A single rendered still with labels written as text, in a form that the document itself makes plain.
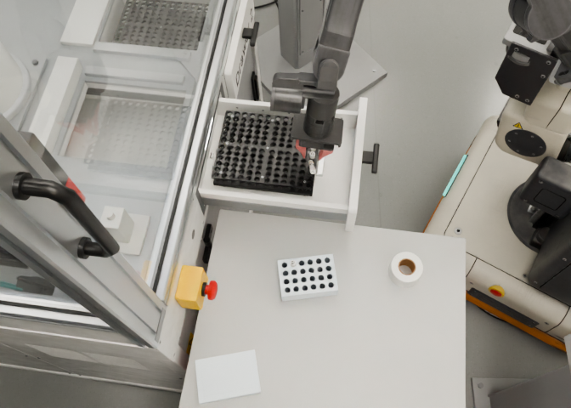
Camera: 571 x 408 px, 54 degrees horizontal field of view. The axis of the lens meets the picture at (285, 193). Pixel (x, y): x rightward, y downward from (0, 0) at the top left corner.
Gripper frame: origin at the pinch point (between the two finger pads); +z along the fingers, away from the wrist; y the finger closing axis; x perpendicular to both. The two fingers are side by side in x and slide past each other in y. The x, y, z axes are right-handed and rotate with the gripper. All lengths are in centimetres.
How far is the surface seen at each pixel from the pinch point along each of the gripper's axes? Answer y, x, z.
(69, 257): -28, -47, -37
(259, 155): -11.4, 1.3, 4.7
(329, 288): 7.8, -22.9, 16.2
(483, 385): 69, -17, 88
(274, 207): -6.4, -9.2, 8.7
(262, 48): -24, 112, 79
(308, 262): 2.9, -16.7, 17.6
